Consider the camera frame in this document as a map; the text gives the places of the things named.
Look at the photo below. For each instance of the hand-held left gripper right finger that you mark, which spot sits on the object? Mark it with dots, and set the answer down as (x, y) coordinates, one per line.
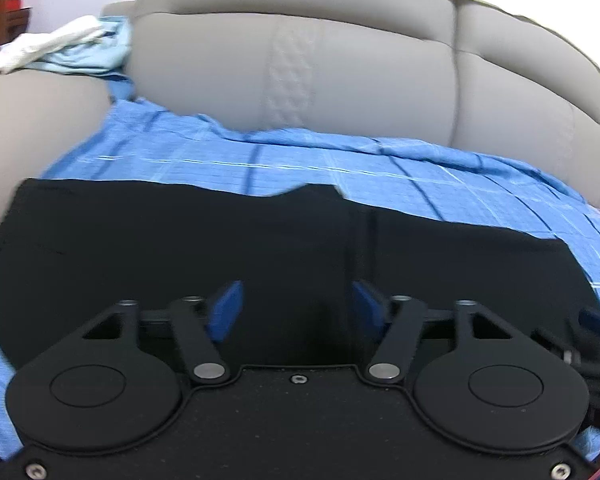
(367, 310)

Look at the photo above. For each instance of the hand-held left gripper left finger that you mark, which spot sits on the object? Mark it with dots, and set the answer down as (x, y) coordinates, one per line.
(226, 310)

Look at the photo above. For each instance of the black pants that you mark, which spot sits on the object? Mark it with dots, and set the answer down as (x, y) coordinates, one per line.
(180, 240)

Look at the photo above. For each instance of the blue checked blanket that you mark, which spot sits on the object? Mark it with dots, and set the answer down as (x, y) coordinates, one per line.
(330, 170)

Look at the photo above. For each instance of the beige leather sofa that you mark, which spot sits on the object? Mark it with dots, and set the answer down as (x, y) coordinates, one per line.
(355, 75)

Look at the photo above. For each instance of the light blue cloth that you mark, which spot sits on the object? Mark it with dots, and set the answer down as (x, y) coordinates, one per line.
(92, 52)

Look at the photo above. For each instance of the white crumpled cloth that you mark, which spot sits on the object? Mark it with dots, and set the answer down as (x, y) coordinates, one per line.
(35, 45)

